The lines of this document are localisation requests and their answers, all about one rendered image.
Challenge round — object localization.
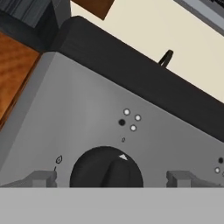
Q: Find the brown wooden cupboard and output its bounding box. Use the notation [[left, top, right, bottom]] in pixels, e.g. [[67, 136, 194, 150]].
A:
[[0, 31, 42, 130], [71, 0, 116, 21]]

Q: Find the grey and black stove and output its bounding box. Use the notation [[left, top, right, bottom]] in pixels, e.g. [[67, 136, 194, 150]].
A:
[[0, 15, 224, 188]]

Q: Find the brown wooden cupboard front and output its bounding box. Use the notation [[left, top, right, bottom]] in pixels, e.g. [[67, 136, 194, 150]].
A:
[[0, 31, 42, 130]]

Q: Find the grey range hood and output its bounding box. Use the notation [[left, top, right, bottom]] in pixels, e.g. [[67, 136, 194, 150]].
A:
[[174, 0, 224, 37]]

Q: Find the black stove knob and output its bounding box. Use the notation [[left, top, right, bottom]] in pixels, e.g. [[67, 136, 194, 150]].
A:
[[69, 145, 144, 188]]

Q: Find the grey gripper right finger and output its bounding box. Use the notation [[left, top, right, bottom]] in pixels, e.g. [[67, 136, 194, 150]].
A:
[[165, 170, 224, 188]]

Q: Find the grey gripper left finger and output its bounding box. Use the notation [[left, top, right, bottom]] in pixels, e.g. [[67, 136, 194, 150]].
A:
[[0, 170, 58, 188]]

